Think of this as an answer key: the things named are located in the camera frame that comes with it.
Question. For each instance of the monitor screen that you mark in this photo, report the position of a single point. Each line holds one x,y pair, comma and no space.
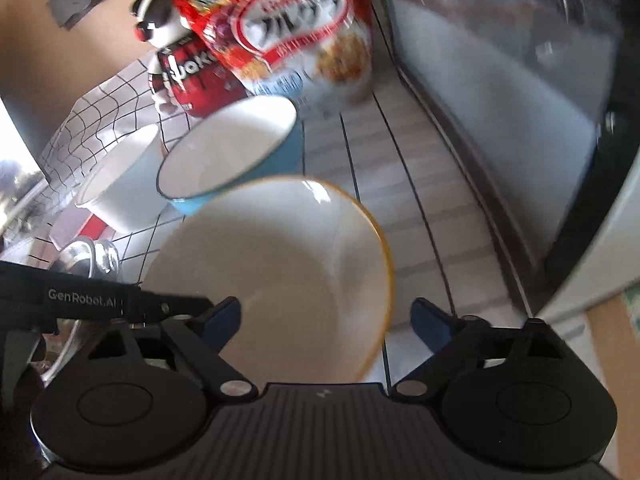
15,170

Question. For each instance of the white checked tablecloth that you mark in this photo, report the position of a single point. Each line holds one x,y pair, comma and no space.
325,160

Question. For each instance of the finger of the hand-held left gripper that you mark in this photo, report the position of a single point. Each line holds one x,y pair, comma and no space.
175,303

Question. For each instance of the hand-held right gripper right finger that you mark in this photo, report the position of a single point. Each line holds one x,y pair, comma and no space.
430,320

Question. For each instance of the blue bowl with white inside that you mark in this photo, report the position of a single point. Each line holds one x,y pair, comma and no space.
225,150

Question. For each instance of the red flat object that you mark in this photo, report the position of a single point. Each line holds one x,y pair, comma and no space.
70,232

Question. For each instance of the white bowl with yellow rim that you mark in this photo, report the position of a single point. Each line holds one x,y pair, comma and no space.
280,260

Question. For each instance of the glass-front appliance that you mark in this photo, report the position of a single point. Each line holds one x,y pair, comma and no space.
500,85

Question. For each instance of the metal pot lid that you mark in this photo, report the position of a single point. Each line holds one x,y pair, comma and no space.
85,257

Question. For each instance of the red can toy figure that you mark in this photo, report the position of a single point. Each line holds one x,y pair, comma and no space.
200,85

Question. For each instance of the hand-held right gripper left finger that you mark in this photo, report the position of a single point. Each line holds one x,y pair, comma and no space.
225,317

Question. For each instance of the red and white cereal bag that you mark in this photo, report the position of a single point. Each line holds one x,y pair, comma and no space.
290,25

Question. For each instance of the cardboard box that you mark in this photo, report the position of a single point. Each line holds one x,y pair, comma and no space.
615,340

